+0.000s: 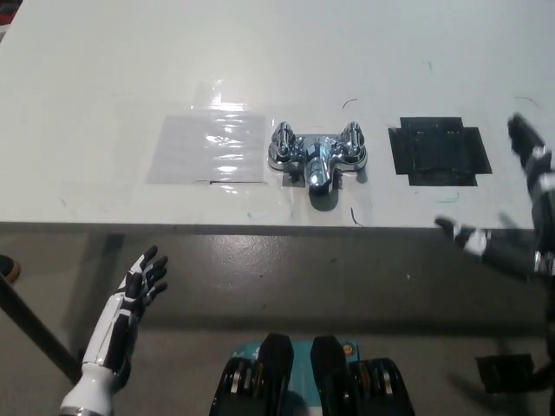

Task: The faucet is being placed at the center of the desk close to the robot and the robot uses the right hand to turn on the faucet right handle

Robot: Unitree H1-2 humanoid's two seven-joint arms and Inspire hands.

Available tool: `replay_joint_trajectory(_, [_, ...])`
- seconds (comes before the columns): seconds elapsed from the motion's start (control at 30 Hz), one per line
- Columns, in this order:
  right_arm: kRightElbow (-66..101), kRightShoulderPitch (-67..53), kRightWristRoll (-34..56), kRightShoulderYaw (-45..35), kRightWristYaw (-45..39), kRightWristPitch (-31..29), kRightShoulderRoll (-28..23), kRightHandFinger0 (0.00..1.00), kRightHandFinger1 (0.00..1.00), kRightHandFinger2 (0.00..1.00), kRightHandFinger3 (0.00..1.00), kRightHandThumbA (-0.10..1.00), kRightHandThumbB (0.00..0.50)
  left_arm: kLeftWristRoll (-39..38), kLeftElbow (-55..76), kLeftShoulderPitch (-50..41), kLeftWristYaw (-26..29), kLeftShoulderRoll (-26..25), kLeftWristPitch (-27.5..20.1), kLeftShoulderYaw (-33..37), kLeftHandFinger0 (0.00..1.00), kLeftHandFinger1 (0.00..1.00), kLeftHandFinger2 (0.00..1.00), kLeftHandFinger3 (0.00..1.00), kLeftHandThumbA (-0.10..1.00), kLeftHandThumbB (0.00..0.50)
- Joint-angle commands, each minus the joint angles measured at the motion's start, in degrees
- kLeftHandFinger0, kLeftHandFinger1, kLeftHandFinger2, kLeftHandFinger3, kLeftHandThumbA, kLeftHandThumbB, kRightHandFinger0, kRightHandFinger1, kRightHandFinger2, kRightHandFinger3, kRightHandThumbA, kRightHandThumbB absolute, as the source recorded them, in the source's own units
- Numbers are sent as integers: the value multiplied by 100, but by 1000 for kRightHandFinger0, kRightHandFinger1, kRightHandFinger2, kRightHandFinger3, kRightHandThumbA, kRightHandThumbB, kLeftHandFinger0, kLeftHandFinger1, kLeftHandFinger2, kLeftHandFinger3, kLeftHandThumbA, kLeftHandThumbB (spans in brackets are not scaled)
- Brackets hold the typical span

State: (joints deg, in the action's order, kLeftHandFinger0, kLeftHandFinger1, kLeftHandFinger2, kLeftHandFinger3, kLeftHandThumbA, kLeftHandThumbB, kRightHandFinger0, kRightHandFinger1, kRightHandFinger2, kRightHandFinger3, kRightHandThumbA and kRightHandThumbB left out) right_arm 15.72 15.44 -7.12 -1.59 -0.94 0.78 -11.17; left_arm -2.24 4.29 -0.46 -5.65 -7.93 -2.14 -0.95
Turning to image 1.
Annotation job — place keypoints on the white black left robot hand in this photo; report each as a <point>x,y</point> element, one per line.
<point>115,323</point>

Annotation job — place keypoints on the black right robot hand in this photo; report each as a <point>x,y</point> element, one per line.
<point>542,208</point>

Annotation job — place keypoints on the grey faucet mounting plate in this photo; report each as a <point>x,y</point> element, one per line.
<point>289,182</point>

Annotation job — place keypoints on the black diagonal table brace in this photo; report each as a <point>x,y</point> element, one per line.
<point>34,325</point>

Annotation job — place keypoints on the black tape patch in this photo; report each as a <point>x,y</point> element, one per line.
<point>438,151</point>

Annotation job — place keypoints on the black shoe tan sole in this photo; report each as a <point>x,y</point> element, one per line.
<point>9,268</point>

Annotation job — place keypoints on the clear laminated paper sheet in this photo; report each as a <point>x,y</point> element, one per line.
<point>204,149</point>

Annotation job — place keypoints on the red black background object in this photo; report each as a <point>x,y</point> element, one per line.
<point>4,11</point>

